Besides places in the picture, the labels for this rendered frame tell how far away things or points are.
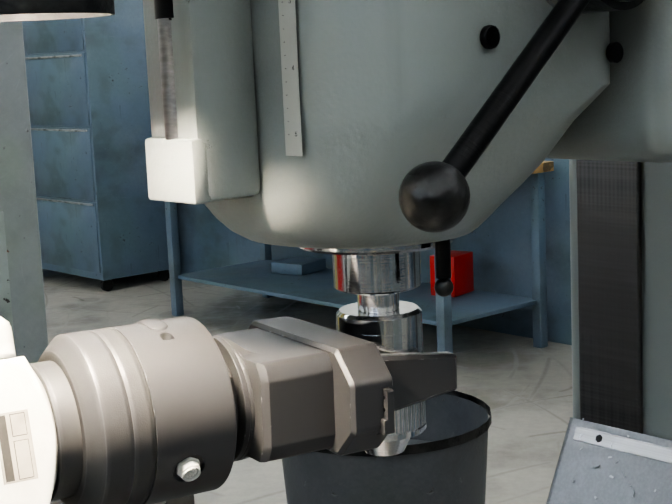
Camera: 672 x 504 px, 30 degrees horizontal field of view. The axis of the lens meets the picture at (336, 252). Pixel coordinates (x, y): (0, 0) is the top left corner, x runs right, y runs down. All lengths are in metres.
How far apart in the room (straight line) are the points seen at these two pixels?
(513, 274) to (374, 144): 5.67
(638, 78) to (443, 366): 0.18
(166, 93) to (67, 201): 7.61
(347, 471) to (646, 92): 1.96
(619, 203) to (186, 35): 0.53
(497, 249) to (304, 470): 3.75
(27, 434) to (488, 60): 0.27
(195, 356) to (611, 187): 0.51
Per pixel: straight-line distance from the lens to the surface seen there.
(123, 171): 8.00
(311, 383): 0.62
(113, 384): 0.58
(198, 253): 8.24
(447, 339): 5.52
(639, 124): 0.68
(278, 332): 0.67
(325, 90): 0.57
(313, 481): 2.63
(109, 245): 7.98
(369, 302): 0.67
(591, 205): 1.04
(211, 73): 0.58
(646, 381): 1.04
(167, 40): 0.59
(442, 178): 0.51
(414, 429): 0.68
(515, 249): 6.20
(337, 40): 0.56
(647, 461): 1.04
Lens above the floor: 1.40
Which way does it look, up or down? 9 degrees down
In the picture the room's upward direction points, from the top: 3 degrees counter-clockwise
